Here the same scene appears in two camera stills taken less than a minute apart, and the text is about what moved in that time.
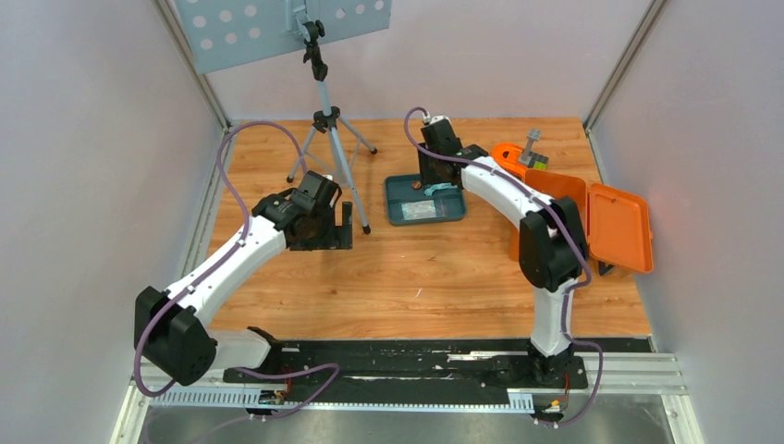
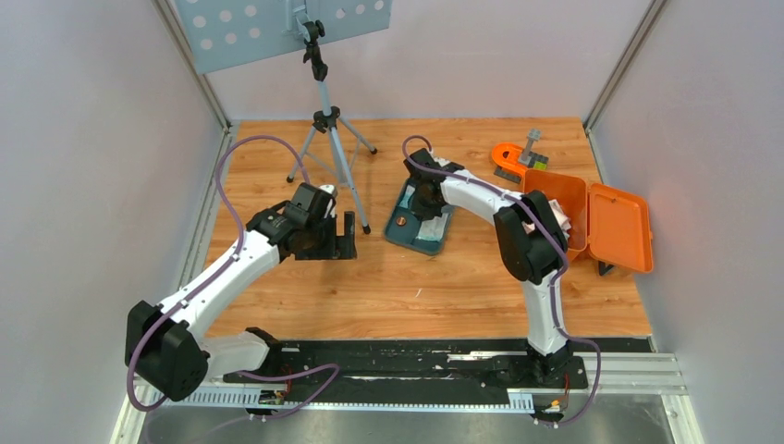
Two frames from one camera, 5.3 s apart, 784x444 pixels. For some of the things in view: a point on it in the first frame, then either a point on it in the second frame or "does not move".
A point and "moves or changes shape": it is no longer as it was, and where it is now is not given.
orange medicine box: (615, 223) does not move
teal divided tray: (410, 201) moves or changes shape
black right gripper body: (431, 174) → (422, 208)
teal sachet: (441, 186) moves or changes shape
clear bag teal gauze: (420, 209) moves or changes shape
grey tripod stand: (326, 118) does not move
